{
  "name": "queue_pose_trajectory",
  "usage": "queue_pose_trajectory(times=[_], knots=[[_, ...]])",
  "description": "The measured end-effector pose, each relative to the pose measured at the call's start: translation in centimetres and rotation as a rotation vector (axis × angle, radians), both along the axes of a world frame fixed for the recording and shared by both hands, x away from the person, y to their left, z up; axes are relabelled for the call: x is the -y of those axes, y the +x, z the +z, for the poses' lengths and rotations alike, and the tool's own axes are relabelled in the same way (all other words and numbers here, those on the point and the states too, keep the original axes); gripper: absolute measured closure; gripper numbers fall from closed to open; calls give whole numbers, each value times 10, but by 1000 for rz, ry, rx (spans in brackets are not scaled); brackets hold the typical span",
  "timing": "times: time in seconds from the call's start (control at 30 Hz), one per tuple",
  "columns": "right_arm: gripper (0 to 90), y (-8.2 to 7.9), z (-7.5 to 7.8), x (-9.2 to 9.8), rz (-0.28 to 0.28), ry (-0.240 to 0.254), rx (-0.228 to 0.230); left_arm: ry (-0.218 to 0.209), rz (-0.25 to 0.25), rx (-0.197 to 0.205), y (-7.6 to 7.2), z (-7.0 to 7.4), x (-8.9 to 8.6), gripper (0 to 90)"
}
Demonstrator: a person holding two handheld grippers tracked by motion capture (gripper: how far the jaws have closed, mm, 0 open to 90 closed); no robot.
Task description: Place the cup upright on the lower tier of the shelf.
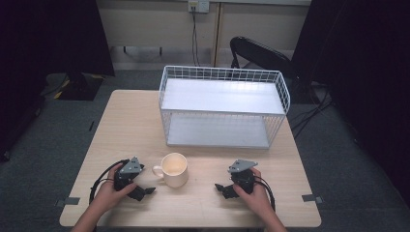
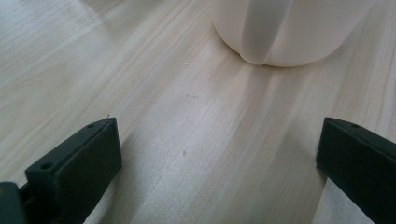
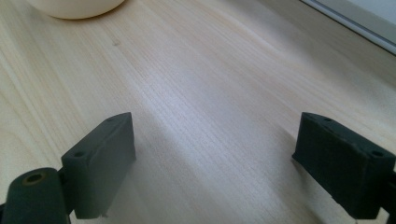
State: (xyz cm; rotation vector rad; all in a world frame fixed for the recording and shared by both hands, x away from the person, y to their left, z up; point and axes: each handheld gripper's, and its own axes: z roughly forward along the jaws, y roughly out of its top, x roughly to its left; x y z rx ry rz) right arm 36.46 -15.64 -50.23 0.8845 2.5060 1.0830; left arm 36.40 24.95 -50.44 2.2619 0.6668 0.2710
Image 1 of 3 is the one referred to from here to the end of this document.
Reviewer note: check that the black stand base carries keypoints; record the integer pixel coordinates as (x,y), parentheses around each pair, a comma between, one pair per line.
(80,85)

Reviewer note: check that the person's left hand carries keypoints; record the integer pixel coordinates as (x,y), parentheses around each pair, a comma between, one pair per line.
(108,196)

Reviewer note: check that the white wall socket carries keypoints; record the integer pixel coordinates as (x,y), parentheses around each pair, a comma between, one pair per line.
(199,5)

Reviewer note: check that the person's right hand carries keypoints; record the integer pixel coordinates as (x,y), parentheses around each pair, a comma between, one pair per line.
(257,199)

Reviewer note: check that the black chair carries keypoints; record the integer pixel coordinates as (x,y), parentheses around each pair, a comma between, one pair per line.
(261,54)

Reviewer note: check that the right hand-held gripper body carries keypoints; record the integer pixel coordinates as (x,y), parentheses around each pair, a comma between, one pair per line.
(243,177)

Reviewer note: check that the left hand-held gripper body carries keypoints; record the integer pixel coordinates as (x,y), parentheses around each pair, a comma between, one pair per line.
(130,169)

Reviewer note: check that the white cup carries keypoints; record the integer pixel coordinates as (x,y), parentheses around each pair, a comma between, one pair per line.
(175,179)

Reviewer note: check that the grey tape strip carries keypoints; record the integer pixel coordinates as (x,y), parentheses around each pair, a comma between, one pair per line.
(69,201)
(311,198)

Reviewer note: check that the black curtain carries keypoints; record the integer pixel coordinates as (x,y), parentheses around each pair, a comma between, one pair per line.
(364,80)
(48,48)

